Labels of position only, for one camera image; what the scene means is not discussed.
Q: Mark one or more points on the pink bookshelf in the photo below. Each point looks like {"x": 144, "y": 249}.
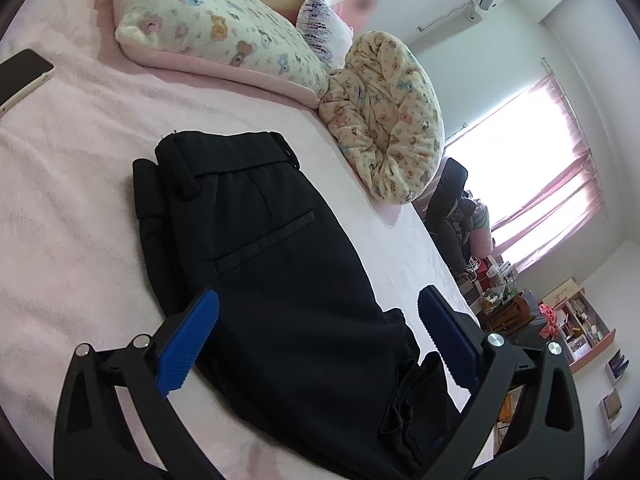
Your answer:
{"x": 580, "y": 320}

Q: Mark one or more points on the bear print pillow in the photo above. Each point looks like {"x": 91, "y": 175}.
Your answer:
{"x": 210, "y": 25}

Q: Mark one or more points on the black smartphone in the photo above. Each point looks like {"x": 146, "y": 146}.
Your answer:
{"x": 22, "y": 72}

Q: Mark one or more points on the rolled bear print quilt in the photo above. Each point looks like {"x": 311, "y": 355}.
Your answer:
{"x": 395, "y": 110}

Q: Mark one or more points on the pink folded cloth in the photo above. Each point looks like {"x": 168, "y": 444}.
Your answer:
{"x": 482, "y": 242}

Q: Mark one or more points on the purple print pillow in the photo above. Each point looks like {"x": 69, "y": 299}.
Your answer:
{"x": 325, "y": 30}

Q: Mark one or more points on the black pants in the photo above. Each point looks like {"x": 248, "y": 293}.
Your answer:
{"x": 280, "y": 285}

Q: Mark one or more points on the wooden chair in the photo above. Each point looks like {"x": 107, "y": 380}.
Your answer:
{"x": 515, "y": 312}

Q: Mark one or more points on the black office chair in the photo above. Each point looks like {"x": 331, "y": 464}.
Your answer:
{"x": 450, "y": 185}

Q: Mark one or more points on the pink curtain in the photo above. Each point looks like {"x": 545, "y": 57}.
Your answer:
{"x": 565, "y": 185}

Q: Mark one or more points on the red cloth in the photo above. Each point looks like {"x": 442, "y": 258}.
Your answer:
{"x": 549, "y": 315}

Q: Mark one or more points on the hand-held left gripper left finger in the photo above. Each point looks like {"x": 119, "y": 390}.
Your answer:
{"x": 187, "y": 340}

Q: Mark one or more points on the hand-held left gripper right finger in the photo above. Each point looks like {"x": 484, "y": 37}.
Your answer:
{"x": 447, "y": 335}

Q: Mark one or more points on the pink bed blanket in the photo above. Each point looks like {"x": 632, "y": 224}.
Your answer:
{"x": 65, "y": 210}

